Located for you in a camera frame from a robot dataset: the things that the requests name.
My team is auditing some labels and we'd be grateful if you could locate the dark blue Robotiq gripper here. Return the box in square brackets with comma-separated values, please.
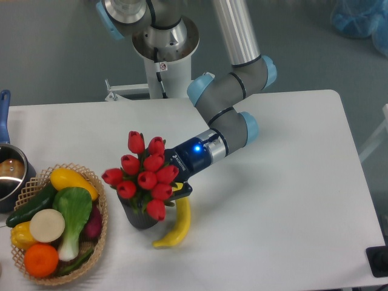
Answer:
[165, 137, 212, 201]

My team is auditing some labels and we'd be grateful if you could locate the red tulip bouquet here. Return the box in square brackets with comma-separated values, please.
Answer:
[102, 131, 179, 221]

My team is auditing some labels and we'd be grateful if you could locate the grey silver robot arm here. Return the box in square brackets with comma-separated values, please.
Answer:
[96, 1, 277, 199]

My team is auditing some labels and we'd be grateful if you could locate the dark grey ribbed vase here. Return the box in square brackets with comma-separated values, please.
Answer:
[118, 195, 158, 230]

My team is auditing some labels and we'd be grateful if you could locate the yellow banana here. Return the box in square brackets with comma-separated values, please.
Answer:
[152, 198, 191, 249]

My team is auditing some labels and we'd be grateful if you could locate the purple sweet potato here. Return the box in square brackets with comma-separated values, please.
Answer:
[83, 204, 102, 239]

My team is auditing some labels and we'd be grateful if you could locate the green bok choy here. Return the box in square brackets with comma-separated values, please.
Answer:
[53, 187, 92, 262]

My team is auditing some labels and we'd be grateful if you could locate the yellow squash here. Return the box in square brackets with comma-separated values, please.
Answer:
[50, 167, 99, 201]

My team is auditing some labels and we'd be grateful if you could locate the green chili pepper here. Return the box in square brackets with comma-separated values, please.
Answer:
[56, 248, 94, 277]

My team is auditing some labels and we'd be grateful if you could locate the white round radish slice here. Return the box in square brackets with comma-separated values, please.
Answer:
[30, 209, 65, 243]

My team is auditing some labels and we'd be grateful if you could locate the woven wicker basket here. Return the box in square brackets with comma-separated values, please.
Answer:
[11, 163, 108, 286]

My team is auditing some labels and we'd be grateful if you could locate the orange fruit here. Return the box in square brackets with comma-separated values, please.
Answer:
[24, 244, 59, 278]

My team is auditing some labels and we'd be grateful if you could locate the green cucumber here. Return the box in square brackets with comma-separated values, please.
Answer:
[5, 182, 58, 228]

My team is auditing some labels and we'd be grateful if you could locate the yellow bell pepper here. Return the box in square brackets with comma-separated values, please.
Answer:
[11, 221, 38, 250]

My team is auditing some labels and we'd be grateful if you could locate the black device at table edge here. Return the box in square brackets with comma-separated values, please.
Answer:
[366, 246, 387, 278]

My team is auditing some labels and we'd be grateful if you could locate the blue plastic bag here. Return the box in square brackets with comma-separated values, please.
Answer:
[330, 0, 387, 56]

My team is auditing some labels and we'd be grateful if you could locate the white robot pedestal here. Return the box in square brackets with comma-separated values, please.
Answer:
[104, 18, 213, 102]

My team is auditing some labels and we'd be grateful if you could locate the blue handled saucepan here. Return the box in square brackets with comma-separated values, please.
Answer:
[1, 90, 36, 213]

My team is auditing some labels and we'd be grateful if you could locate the white frame at right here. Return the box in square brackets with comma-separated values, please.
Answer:
[358, 104, 387, 163]

